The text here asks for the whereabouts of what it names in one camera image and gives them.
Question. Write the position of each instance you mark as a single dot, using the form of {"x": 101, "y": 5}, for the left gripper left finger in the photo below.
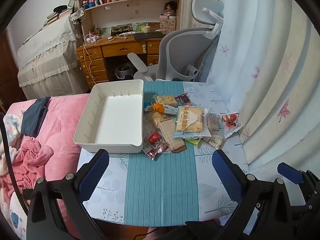
{"x": 45, "y": 220}

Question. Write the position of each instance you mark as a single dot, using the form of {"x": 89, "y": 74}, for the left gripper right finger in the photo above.
{"x": 263, "y": 210}

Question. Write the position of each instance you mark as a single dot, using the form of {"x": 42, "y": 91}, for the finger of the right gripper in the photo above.
{"x": 290, "y": 173}

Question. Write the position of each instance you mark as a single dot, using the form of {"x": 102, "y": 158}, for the red apple snack packet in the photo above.
{"x": 231, "y": 124}

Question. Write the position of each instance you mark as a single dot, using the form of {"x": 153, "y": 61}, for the green pineapple cake packet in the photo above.
{"x": 195, "y": 142}

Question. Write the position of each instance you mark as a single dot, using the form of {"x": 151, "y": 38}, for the clear pack yellow biscuits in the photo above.
{"x": 191, "y": 123}

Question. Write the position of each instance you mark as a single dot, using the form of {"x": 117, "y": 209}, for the small red brown candy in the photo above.
{"x": 153, "y": 151}

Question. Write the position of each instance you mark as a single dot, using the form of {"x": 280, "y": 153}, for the red pastry packet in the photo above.
{"x": 153, "y": 138}

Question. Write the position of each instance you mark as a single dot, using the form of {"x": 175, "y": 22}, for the long beige wafer pack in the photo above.
{"x": 167, "y": 128}

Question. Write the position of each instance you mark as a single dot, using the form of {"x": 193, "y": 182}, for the dark berry red packet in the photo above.
{"x": 183, "y": 100}

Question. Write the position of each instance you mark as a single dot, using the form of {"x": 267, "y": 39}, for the orange grey snack bar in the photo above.
{"x": 160, "y": 108}

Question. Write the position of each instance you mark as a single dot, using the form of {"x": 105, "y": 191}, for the rice crispy cake pack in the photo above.
{"x": 166, "y": 100}

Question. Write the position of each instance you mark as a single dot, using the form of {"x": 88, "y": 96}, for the clear printed cracker pack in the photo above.
{"x": 215, "y": 126}

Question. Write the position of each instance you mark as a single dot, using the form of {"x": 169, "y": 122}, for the pink bed blanket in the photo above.
{"x": 51, "y": 155}

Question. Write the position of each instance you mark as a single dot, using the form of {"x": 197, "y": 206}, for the dark blue jeans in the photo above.
{"x": 34, "y": 116}

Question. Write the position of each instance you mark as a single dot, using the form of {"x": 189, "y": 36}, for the leaf pattern window curtain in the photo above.
{"x": 265, "y": 67}

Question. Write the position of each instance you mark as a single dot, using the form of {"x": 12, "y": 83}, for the white plastic organizer tray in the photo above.
{"x": 112, "y": 118}

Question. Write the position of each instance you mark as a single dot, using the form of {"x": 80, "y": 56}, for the cloth covered piano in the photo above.
{"x": 48, "y": 63}

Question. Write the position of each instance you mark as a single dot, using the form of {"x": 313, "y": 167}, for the wooden desk with drawers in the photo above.
{"x": 100, "y": 60}

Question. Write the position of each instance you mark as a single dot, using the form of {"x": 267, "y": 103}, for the grey mesh office chair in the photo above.
{"x": 182, "y": 53}

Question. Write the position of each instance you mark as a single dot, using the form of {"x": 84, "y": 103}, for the doll on desk shelf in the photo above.
{"x": 170, "y": 9}

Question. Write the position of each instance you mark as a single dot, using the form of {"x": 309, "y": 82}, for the wooden bookshelf with books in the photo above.
{"x": 109, "y": 13}

